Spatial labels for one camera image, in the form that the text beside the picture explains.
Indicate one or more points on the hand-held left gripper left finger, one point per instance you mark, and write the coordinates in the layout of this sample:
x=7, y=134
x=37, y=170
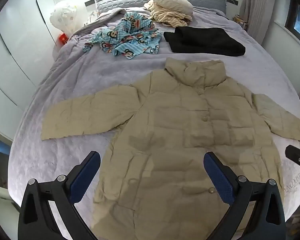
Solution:
x=83, y=180

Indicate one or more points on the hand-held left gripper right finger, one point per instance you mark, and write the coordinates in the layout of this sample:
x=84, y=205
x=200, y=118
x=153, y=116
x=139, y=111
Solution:
x=218, y=180

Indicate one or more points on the beige puffer jacket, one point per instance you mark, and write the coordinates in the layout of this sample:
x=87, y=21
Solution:
x=180, y=130

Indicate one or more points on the lavender fleece blanket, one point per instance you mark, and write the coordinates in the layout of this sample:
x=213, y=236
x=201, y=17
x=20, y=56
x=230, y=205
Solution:
x=90, y=75

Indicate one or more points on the black folded garment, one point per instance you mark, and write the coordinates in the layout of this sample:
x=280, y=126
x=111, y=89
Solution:
x=205, y=41

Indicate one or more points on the red box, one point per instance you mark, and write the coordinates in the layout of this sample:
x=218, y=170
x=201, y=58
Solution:
x=63, y=39

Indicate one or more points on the yellow box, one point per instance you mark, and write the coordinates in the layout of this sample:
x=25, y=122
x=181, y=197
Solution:
x=241, y=21

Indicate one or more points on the white wardrobe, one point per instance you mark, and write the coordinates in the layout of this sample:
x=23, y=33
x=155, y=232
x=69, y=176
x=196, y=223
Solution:
x=22, y=42

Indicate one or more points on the blue cartoon print pajamas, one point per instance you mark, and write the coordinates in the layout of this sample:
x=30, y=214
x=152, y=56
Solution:
x=130, y=36

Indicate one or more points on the grey ribbed curtain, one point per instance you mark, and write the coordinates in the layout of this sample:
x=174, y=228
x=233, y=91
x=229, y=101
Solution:
x=258, y=10

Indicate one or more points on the grey quilt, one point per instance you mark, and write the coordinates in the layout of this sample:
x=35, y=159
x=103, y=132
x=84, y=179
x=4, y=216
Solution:
x=102, y=21

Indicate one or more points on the white plastic bag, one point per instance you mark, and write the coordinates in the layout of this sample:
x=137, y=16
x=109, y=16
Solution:
x=63, y=16

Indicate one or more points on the cream striped garment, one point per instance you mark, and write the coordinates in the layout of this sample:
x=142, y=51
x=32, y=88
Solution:
x=170, y=17

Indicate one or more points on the cream quilted pillow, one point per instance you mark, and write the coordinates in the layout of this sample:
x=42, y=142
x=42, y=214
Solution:
x=171, y=1

